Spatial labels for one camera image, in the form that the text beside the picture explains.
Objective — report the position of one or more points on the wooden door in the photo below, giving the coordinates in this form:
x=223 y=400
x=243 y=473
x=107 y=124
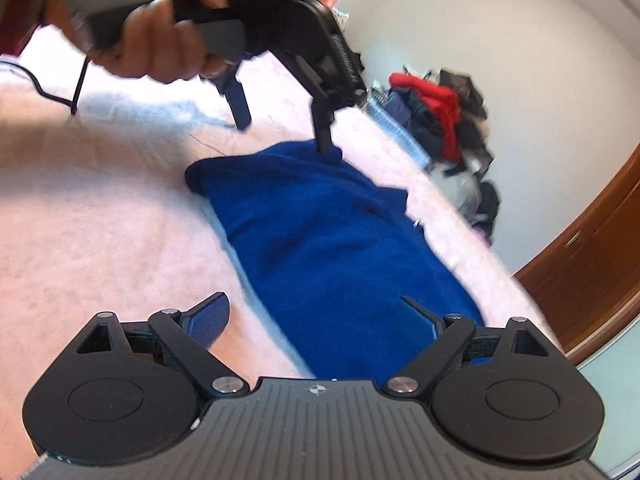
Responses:
x=595 y=270

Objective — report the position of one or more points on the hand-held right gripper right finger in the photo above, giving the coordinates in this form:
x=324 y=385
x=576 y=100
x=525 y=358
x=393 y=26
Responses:
x=420 y=327

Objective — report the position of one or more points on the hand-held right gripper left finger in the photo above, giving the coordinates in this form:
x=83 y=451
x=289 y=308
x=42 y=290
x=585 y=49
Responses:
x=207 y=317

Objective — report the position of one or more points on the person's left hand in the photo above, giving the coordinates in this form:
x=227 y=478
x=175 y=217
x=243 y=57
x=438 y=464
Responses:
x=160 y=52

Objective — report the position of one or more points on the black bag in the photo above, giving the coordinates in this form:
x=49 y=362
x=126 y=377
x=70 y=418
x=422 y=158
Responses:
x=489 y=210

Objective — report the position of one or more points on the light blue knitted sweater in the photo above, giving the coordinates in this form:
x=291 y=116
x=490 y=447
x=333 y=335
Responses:
x=400 y=130

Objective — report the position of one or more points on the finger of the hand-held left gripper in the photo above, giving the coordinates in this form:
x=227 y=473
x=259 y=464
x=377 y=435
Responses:
x=241 y=105
x=322 y=127

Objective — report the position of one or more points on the red garment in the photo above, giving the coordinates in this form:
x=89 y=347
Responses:
x=440 y=105

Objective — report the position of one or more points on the pile of dark clothes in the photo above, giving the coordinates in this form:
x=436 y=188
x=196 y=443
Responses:
x=470 y=110

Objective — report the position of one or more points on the pink blanket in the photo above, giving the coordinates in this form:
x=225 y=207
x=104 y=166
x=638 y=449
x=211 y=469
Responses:
x=100 y=210

